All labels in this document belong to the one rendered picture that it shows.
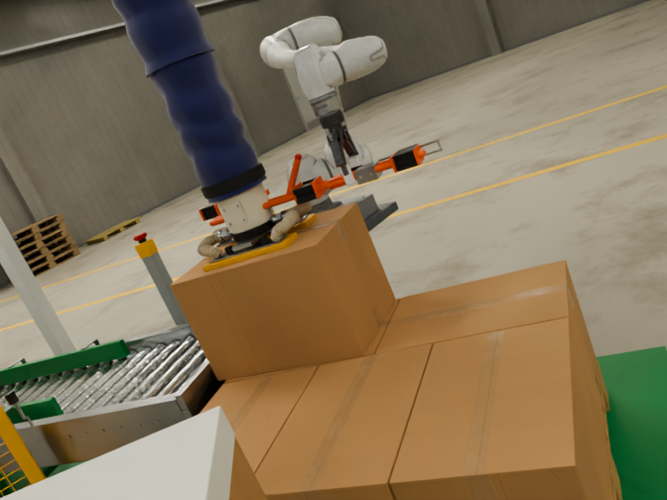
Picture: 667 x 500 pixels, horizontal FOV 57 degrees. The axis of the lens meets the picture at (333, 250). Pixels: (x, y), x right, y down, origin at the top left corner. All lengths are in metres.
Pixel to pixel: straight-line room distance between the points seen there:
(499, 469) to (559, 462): 0.12
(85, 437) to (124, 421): 0.23
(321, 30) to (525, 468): 1.73
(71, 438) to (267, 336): 0.94
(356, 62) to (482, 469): 1.20
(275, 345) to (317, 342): 0.16
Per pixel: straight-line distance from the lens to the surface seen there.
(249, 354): 2.18
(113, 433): 2.50
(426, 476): 1.42
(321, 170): 2.72
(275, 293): 2.00
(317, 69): 1.91
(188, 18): 2.07
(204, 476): 0.80
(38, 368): 3.53
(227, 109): 2.07
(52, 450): 2.78
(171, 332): 2.99
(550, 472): 1.35
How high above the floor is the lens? 1.40
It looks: 15 degrees down
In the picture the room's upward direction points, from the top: 23 degrees counter-clockwise
